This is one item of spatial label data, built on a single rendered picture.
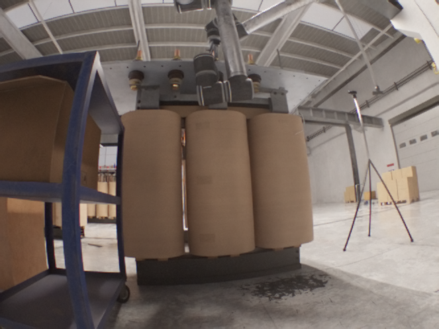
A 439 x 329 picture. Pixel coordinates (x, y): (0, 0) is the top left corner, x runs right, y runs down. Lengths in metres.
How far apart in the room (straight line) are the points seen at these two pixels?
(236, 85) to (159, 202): 0.74
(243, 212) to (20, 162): 1.10
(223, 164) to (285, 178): 0.40
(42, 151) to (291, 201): 1.27
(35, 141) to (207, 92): 0.75
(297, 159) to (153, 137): 0.91
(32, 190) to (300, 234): 1.35
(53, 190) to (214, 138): 0.98
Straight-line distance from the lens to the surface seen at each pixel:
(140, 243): 1.25
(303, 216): 1.43
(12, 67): 0.80
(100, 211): 7.07
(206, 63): 1.10
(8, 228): 1.30
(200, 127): 1.31
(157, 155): 1.25
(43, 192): 0.56
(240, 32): 1.68
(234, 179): 1.26
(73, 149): 0.54
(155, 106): 1.41
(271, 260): 1.51
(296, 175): 1.42
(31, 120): 0.66
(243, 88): 1.05
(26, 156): 0.63
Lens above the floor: 0.49
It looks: 11 degrees up
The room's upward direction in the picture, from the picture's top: 3 degrees counter-clockwise
